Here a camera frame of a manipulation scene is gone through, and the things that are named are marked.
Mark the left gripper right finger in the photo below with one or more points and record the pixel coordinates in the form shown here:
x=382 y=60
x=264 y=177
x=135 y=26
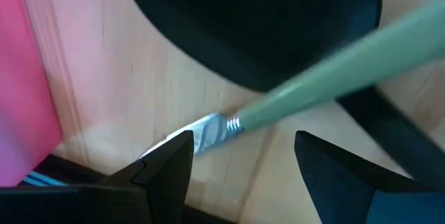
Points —
x=347 y=189

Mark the black solid serving spoon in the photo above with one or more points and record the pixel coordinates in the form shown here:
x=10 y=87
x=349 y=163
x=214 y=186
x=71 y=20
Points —
x=243 y=18

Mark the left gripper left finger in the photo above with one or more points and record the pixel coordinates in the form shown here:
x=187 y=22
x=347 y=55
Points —
x=163 y=182

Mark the pink plastic bin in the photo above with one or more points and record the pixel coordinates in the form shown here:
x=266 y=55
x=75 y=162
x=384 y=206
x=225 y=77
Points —
x=24 y=78

